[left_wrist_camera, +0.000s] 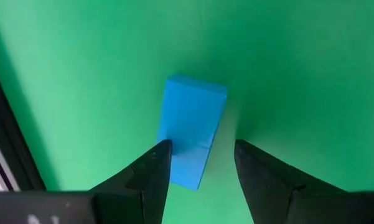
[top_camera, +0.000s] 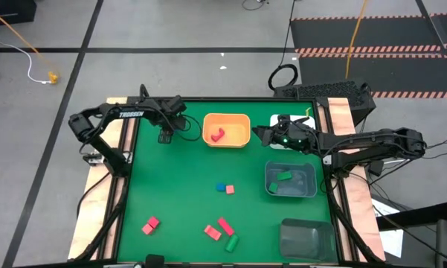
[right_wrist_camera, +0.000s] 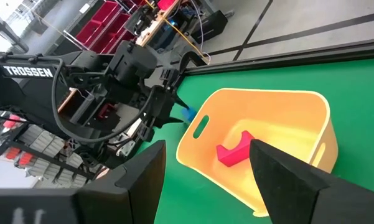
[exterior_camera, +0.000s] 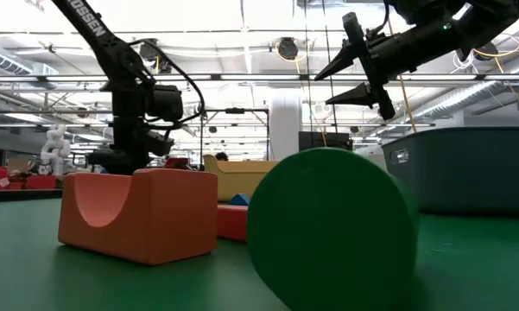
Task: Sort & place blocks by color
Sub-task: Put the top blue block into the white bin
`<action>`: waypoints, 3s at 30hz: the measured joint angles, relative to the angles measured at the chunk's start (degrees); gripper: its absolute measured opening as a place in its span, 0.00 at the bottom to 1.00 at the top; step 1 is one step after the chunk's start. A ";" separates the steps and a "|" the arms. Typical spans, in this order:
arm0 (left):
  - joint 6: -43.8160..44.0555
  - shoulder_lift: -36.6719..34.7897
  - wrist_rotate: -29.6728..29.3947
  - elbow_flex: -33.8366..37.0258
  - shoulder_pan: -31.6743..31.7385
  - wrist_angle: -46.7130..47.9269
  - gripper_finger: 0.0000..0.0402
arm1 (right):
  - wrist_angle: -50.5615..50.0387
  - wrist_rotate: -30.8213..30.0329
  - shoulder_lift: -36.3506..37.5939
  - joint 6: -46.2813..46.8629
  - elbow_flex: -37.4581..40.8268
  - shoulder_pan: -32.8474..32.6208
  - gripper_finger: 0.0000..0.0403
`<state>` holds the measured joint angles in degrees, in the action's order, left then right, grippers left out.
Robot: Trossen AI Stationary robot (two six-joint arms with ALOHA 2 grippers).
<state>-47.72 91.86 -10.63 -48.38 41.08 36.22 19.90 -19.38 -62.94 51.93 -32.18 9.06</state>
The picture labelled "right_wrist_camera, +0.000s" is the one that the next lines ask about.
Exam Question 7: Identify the blue block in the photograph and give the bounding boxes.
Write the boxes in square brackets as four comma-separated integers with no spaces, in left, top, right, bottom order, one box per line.
[180,107,197,123]

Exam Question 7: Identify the red arch block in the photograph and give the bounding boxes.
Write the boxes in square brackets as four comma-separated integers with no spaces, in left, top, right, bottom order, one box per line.
[216,130,256,168]

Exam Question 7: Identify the grey drawer cabinet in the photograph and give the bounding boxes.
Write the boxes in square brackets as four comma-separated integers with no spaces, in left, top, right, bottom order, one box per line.
[0,123,96,189]

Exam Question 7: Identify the wooden workbench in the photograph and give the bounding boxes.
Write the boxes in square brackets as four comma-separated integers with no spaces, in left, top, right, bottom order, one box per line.
[124,0,206,52]

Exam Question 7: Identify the orange plastic bin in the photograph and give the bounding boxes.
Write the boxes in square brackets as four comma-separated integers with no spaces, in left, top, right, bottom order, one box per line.
[175,88,339,218]

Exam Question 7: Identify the orange floor cable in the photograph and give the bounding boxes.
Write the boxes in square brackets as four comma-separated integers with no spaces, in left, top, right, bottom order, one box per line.
[144,0,208,58]

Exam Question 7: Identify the black case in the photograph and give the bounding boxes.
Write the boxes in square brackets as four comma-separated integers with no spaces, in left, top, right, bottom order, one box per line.
[191,9,230,45]

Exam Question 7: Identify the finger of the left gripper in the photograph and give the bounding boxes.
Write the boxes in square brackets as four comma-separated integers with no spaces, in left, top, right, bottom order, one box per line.
[160,116,185,129]
[173,92,190,110]

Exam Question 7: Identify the red storage bin rack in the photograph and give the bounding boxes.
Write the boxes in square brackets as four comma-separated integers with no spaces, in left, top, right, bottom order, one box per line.
[75,0,144,55]

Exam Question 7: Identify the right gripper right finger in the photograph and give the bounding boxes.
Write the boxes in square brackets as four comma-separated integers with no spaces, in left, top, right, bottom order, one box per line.
[250,139,374,224]

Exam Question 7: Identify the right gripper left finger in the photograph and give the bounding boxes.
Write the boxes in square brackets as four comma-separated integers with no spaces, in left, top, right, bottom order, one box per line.
[76,140,167,224]

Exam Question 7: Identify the black table frame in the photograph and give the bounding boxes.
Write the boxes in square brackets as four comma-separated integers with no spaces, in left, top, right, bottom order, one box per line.
[177,37,374,77]

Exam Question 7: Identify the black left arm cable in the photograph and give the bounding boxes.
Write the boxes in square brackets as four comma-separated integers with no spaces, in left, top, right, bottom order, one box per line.
[51,57,156,144]

